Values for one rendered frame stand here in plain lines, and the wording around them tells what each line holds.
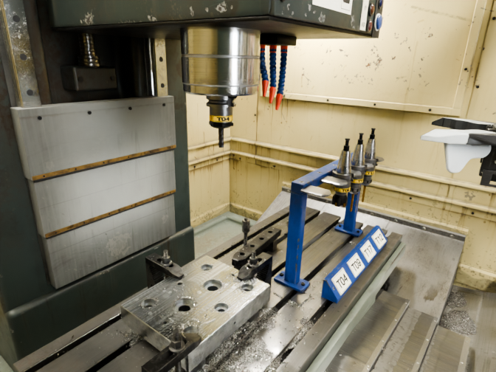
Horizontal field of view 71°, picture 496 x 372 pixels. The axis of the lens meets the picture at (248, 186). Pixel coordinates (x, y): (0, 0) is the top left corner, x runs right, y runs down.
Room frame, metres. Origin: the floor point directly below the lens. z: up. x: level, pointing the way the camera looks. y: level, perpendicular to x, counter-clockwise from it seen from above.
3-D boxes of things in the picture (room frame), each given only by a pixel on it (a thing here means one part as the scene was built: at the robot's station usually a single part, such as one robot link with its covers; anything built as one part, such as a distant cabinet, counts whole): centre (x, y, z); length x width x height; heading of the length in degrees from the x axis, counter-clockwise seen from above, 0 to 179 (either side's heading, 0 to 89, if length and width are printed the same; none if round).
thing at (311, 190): (0.87, -0.19, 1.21); 0.07 x 0.05 x 0.01; 53
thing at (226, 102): (0.75, 0.06, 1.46); 0.06 x 0.06 x 0.03
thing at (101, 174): (1.02, 0.42, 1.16); 0.48 x 0.05 x 0.51; 143
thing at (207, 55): (0.75, 0.06, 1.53); 0.16 x 0.16 x 0.12
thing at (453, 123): (0.57, -0.35, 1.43); 0.09 x 0.03 x 0.06; 23
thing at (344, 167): (1.00, -0.28, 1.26); 0.04 x 0.04 x 0.07
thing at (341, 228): (1.25, -0.41, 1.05); 0.10 x 0.05 x 0.30; 53
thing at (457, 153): (0.47, -0.29, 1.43); 0.09 x 0.03 x 0.06; 95
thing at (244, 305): (0.72, 0.11, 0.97); 0.29 x 0.23 x 0.05; 143
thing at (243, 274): (0.83, -0.02, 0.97); 0.13 x 0.03 x 0.15; 143
